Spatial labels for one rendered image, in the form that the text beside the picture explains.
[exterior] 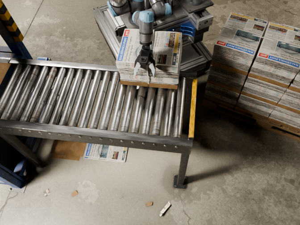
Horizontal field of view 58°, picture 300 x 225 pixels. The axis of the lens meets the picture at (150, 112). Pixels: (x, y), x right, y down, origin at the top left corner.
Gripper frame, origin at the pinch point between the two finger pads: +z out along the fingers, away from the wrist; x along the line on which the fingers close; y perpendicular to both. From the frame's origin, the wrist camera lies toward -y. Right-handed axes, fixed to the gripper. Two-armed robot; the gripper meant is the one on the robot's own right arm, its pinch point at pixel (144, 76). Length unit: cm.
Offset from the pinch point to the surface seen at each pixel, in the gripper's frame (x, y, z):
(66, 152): 75, 37, 94
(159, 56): -7.1, 10.8, -9.1
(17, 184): 104, 2, 104
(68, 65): 59, 28, 8
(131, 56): 9.4, 9.3, -8.3
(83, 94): 41.6, 8.4, 19.5
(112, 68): 27.1, 28.1, 7.6
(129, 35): 13.8, 24.5, -17.1
